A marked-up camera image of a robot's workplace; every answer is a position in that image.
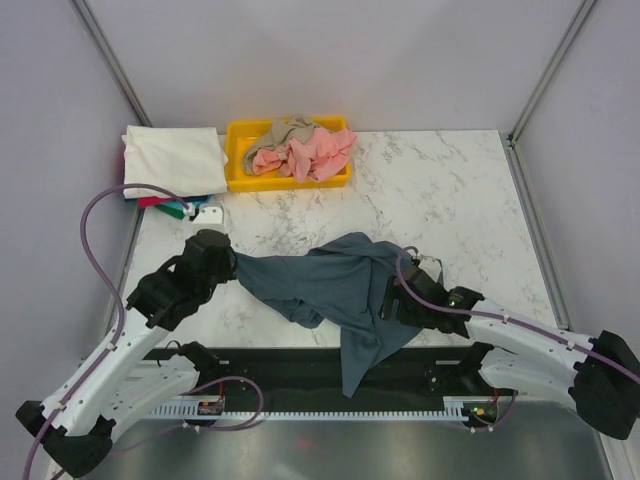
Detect blue-grey t-shirt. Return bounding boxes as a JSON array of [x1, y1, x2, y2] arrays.
[[235, 232, 420, 398]]

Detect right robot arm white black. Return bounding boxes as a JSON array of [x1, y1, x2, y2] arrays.
[[380, 265, 639, 440]]

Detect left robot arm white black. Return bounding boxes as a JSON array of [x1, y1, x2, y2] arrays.
[[16, 229, 237, 478]]

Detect folded green t-shirt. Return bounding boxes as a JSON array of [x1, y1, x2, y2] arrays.
[[154, 202, 185, 220]]

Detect folded light blue t-shirt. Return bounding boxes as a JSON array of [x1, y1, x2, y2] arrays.
[[164, 195, 211, 211]]

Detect folded red t-shirt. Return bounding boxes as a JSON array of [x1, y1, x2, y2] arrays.
[[137, 196, 172, 208]]

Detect folded white t-shirt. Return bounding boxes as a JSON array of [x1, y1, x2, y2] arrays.
[[122, 125, 228, 197]]

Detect yellow plastic bin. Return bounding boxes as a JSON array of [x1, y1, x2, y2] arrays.
[[224, 119, 352, 193]]

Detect pink t-shirt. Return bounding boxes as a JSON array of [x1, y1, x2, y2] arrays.
[[250, 127, 357, 183]]

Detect beige t-shirt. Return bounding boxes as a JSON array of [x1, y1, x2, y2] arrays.
[[242, 115, 320, 175]]

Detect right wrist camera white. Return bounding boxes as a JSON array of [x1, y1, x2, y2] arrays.
[[413, 254, 444, 283]]

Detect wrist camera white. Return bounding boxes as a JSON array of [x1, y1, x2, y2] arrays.
[[413, 254, 444, 283], [189, 203, 225, 233]]

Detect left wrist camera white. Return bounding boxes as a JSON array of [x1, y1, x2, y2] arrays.
[[189, 203, 225, 233]]

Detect white slotted cable duct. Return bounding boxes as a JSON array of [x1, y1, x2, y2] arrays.
[[145, 399, 469, 422]]

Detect aluminium frame rail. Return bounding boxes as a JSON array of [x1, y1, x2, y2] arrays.
[[69, 357, 619, 401]]

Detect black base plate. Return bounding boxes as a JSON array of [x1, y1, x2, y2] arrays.
[[149, 347, 519, 414]]

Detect left aluminium post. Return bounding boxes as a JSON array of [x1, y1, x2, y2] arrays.
[[69, 0, 152, 127]]

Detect aluminium post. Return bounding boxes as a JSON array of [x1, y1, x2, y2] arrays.
[[69, 0, 152, 127], [504, 0, 601, 146]]

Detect right aluminium post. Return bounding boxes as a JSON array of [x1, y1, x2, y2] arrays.
[[504, 0, 601, 146]]

